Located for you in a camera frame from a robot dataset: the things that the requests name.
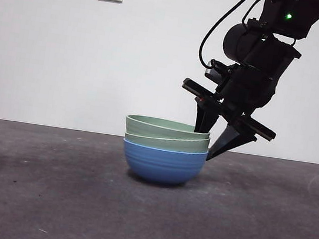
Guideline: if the pale green ribbed bowl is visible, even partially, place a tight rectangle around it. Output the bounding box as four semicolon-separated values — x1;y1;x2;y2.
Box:
123;112;213;147
122;125;211;157

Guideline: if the blue ribbed bowl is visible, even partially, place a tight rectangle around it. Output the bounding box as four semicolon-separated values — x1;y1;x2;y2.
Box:
117;137;210;191

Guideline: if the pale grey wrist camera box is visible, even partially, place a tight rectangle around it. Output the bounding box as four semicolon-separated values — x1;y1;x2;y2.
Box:
203;57;231;85

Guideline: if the long black arm cable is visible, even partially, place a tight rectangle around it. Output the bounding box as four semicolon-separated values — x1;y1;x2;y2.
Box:
196;0;256;73

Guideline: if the short black arm cable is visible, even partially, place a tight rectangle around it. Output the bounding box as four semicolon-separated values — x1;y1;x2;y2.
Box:
240;0;268;29

